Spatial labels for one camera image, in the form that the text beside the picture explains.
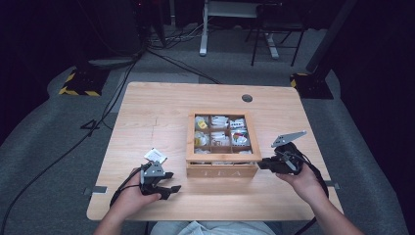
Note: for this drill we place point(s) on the heap of assorted tea bags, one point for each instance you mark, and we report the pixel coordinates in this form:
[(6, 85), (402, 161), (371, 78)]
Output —
[(221, 135)]

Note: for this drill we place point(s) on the wooden tea box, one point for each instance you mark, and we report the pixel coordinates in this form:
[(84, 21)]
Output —
[(225, 163)]

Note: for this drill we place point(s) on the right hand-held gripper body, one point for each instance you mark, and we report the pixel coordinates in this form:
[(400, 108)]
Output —
[(287, 163)]

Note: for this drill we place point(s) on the grey table bracket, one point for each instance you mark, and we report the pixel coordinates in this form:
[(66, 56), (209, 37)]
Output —
[(332, 185), (98, 190)]

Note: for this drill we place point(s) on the person's light clothing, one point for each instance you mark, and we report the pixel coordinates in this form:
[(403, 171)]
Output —
[(212, 228)]

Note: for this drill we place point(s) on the white tea bag sachet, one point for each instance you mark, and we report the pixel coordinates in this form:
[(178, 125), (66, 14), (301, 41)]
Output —
[(156, 155)]

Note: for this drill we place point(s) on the black stand with striped base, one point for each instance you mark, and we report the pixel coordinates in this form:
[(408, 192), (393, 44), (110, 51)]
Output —
[(313, 84)]

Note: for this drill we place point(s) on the black chair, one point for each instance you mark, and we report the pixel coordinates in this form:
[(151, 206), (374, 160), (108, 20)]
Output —
[(280, 24)]

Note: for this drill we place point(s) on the black stand base striped edge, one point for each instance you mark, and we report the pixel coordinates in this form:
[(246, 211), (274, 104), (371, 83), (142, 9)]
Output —
[(83, 81)]

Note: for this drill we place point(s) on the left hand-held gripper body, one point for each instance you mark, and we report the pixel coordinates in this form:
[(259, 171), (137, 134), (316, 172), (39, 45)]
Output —
[(152, 173)]

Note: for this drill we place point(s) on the white desk frame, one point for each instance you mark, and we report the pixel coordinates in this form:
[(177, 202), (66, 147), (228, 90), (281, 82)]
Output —
[(204, 36)]

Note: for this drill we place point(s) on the person's left hand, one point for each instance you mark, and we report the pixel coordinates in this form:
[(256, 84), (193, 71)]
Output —
[(130, 196)]

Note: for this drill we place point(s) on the person's right hand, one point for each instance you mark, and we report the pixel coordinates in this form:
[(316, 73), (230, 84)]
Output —
[(306, 186)]

